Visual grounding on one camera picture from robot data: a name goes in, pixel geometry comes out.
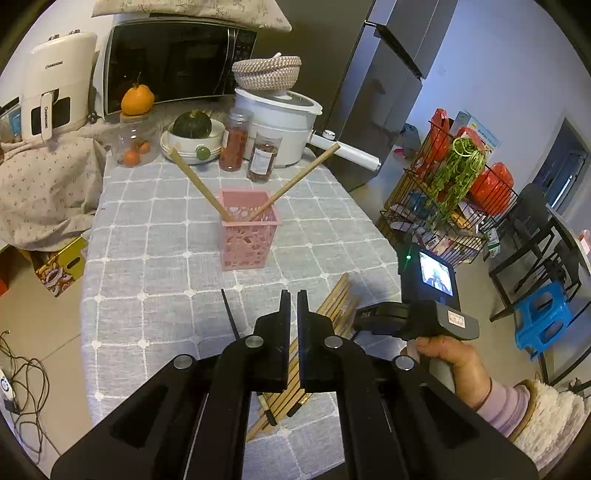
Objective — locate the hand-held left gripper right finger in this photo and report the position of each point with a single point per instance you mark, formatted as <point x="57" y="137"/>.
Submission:
<point x="314" y="350"/>

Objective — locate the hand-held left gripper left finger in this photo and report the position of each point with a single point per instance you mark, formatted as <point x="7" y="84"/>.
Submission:
<point x="272" y="341"/>

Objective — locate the thin black chopstick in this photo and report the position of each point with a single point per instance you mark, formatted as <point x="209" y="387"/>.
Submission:
<point x="229" y="314"/>

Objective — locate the bunch of bamboo chopsticks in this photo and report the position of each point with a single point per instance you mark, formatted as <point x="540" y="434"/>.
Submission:
<point x="339" y="300"/>

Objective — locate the pink perforated utensil basket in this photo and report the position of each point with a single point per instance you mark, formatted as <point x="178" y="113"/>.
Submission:
<point x="244" y="244"/>

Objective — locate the long bamboo chopstick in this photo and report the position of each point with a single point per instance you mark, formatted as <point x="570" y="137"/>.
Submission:
<point x="198" y="182"/>
<point x="300" y="177"/>

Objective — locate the person's right forearm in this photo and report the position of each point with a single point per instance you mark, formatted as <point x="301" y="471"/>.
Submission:
<point x="545" y="415"/>

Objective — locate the person's right hand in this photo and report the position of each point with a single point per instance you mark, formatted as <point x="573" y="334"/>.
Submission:
<point x="466" y="369"/>

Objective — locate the blue plastic stool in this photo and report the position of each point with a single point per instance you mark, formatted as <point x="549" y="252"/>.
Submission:
<point x="542" y="318"/>

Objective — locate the bunch of green vegetables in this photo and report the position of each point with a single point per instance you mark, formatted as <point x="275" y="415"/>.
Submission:
<point x="457" y="175"/>

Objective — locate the red plastic bag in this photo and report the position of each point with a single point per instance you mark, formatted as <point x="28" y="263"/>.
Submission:
<point x="494" y="184"/>
<point x="436" y="138"/>

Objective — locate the black chair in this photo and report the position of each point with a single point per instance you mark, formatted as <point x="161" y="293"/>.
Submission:
<point x="531" y="203"/>

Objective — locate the black framed table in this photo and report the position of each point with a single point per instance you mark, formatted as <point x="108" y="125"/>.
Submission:
<point x="572" y="240"/>

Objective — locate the short labelled spice jar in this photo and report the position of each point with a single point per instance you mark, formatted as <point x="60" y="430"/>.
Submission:
<point x="263" y="161"/>

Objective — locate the white and blue carton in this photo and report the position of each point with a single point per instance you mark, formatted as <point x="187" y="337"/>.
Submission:
<point x="480" y="129"/>

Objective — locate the tall red spice jar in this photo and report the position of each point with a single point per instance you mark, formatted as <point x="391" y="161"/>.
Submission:
<point x="233" y="147"/>

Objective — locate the white bowl with green dot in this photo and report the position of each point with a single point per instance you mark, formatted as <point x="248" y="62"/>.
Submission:
<point x="184" y="150"/>

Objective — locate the dark door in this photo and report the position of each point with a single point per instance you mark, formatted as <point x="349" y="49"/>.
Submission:
<point x="568" y="157"/>

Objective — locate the white electric pot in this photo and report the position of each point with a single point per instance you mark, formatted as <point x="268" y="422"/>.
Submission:
<point x="277" y="120"/>

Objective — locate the yellow printed cardboard box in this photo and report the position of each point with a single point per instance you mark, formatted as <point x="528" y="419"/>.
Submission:
<point x="60" y="267"/>

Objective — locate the small tangerine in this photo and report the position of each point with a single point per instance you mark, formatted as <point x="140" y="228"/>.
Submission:
<point x="132" y="158"/>
<point x="144" y="147"/>

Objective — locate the green kabocha squash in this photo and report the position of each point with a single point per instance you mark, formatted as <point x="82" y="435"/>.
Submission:
<point x="191" y="124"/>

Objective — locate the clear glass jar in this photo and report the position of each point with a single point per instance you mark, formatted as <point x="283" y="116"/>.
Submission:
<point x="134" y="134"/>

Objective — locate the grey refrigerator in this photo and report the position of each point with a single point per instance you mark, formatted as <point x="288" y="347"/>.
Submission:
<point x="351" y="69"/>

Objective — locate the white power strip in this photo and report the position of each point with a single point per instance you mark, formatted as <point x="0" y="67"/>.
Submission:
<point x="5" y="385"/>

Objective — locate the pale floral cloth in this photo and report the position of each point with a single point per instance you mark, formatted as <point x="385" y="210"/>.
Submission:
<point x="41" y="194"/>

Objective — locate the large orange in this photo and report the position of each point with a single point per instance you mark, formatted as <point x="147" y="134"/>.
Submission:
<point x="137" y="99"/>

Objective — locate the black microwave oven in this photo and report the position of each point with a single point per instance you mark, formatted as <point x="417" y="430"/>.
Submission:
<point x="175" y="60"/>

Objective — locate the beige floral microwave cover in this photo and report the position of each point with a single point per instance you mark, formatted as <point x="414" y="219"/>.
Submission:
<point x="207" y="11"/>

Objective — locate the white air fryer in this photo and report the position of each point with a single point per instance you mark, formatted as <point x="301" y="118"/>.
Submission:
<point x="60" y="69"/>

